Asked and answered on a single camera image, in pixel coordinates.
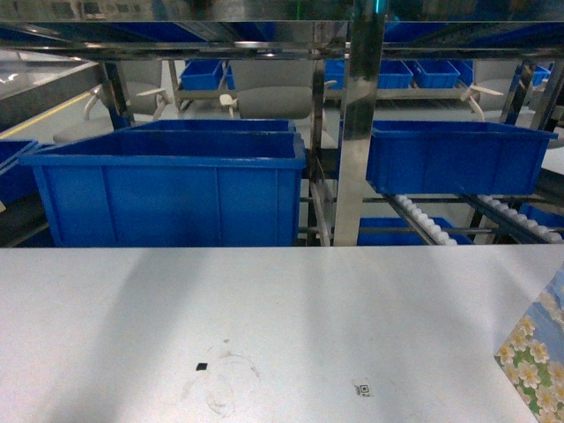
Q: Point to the flower gift bag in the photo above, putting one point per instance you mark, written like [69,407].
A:
[532,355]

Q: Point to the white roller conveyor track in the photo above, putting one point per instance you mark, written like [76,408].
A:
[424,226]

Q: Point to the blue crate on lower shelf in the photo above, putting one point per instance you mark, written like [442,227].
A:
[386,231]

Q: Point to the big blue crate behind table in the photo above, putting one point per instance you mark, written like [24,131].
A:
[173,188]

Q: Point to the small blue crate on rollers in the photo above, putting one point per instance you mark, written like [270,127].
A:
[471,158]

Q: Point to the QR code sticker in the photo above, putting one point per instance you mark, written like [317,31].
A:
[362,388]

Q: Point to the perforated steel rack post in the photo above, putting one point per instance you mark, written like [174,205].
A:
[366,38]

